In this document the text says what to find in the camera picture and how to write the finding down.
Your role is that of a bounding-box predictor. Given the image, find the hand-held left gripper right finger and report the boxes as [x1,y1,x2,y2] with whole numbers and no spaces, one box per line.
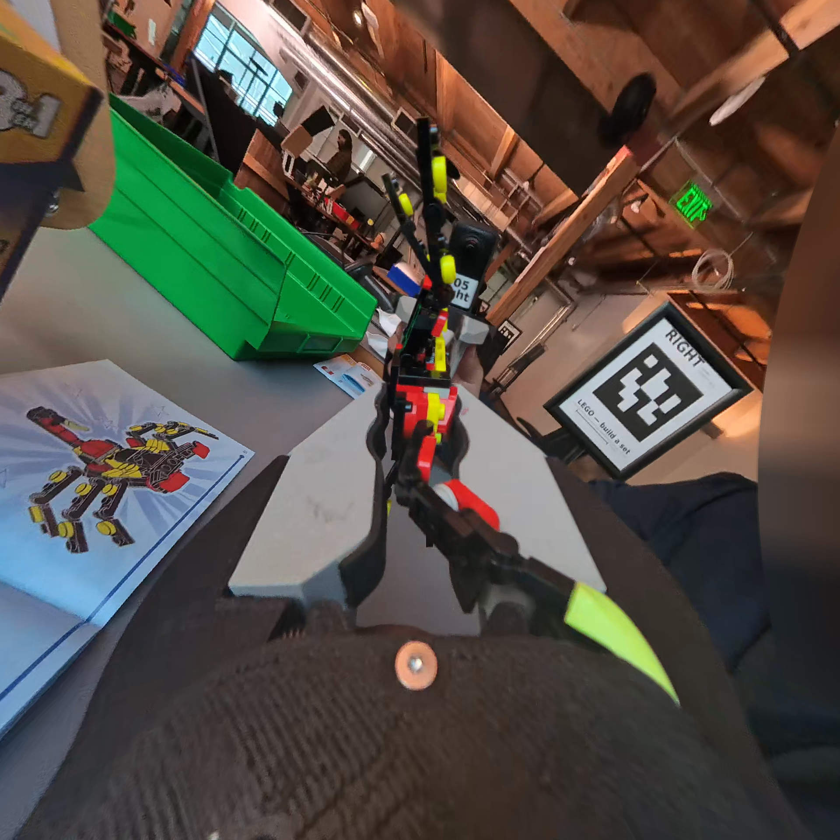
[430,387,608,614]

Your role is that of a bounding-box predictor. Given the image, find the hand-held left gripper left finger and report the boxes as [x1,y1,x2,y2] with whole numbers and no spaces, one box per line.
[228,384,395,611]

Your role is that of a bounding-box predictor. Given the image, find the black yellow lego scorpion model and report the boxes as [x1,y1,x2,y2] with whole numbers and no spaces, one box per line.
[381,117,681,706]

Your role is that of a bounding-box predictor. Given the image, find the person's right forearm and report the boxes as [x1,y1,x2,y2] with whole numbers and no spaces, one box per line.
[587,472,772,664]

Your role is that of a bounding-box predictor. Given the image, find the lego instruction booklet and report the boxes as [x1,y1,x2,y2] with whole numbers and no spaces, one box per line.
[0,357,256,742]

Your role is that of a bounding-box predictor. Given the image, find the lego set box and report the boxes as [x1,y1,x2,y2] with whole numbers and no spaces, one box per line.
[0,0,106,303]

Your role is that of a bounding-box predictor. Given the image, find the person's right hand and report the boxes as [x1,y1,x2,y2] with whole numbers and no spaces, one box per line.
[459,344,488,399]

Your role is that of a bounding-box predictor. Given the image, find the white blue leaflet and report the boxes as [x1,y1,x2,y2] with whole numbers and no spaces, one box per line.
[314,354,385,399]

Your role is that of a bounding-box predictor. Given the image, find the framed marker sign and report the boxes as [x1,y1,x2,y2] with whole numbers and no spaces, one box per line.
[543,301,754,480]

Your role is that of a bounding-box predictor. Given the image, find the green plastic bin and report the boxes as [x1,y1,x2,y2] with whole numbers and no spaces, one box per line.
[88,92,379,362]

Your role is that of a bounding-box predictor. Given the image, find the green exit sign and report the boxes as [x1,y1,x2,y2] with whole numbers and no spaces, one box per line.
[669,182,715,229]

